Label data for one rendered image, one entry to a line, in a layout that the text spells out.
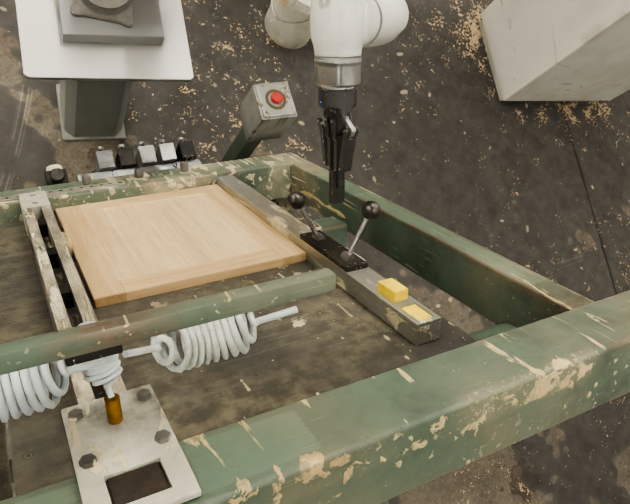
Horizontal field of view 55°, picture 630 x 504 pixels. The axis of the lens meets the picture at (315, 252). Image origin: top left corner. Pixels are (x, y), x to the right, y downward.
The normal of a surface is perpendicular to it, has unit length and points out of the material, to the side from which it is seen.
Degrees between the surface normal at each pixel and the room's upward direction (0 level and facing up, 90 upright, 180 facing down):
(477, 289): 90
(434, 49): 0
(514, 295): 90
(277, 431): 55
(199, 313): 35
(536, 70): 90
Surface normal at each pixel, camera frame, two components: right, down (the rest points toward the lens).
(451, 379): 0.00, -0.92
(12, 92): 0.38, -0.25
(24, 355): 0.47, 0.35
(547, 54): -0.91, 0.11
